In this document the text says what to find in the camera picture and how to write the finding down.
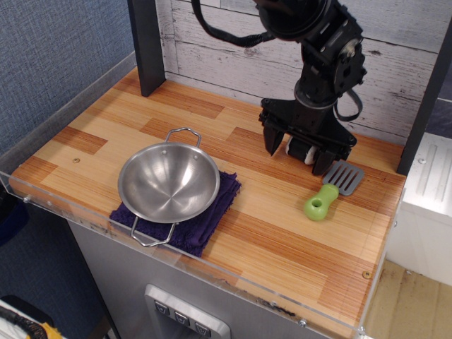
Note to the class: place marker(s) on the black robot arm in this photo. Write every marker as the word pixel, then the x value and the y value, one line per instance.
pixel 333 64

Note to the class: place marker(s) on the dark grey right post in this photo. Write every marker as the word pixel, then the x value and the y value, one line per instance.
pixel 441 67

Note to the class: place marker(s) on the dark grey post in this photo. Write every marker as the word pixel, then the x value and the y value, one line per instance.
pixel 441 67
pixel 147 45

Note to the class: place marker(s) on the green and grey toy spatula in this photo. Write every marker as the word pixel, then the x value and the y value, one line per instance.
pixel 342 179

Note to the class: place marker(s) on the white metal cabinet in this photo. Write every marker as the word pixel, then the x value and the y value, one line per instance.
pixel 420 240

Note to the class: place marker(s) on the black and white sushi roll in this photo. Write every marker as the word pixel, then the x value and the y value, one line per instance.
pixel 301 150

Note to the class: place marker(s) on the steel bowl with wire handles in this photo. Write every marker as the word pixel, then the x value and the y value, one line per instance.
pixel 169 182

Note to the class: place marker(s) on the silver dispenser button panel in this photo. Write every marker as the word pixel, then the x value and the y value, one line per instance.
pixel 175 318

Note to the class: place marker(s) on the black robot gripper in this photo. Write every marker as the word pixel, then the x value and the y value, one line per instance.
pixel 317 127

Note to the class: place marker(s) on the dark grey left post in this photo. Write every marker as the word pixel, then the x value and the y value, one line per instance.
pixel 147 45

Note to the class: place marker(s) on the purple cloth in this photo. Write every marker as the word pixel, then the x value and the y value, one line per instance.
pixel 191 236

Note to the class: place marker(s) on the clear acrylic table guard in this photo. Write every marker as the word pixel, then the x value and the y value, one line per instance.
pixel 265 246

